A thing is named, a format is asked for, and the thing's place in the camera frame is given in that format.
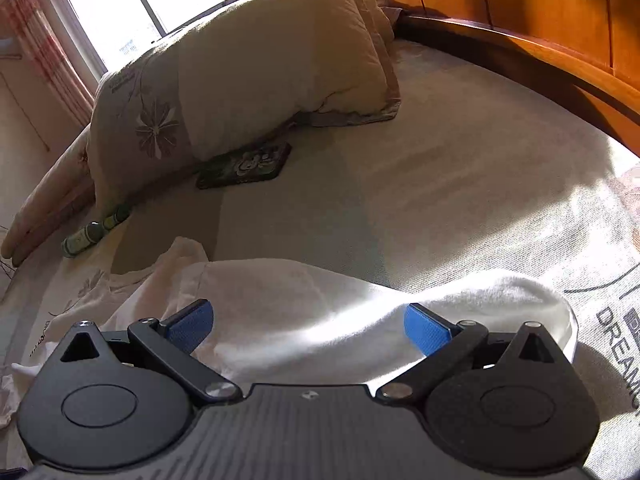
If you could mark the wooden headboard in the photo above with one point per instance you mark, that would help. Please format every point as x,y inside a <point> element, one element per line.
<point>525,20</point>

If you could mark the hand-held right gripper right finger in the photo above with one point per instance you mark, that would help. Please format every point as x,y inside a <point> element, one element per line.
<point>425,330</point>

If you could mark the floral pillow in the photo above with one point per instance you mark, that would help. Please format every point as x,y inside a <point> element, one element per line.
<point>250,70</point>

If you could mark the folded pink floral quilt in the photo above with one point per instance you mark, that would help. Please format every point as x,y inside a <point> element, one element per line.
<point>50,195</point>

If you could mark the white printed T-shirt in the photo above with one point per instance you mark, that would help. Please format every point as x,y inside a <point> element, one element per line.
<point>325,310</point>

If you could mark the pink striped curtain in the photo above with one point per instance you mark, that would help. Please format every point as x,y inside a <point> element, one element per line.
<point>50,60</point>

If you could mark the phone with cartoon case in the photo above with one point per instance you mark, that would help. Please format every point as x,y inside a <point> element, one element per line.
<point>245,165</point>

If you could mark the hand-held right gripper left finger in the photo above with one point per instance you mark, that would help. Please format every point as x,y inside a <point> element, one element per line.
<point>192,325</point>

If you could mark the window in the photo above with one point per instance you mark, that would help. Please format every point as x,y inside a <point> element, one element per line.
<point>150,0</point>

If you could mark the green glass bottle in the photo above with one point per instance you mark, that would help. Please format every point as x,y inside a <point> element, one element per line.
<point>90,235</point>

